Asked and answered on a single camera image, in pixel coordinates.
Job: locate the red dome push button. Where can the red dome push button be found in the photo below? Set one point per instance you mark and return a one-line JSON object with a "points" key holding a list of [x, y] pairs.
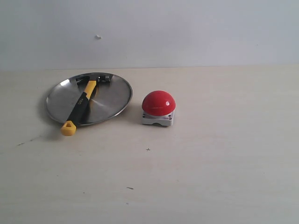
{"points": [[158, 108]]}

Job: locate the round steel plate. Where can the round steel plate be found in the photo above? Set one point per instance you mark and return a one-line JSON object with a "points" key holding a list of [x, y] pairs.
{"points": [[107, 99]]}

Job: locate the yellow black claw hammer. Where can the yellow black claw hammer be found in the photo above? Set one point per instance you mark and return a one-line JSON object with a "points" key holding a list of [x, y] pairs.
{"points": [[91, 80]]}

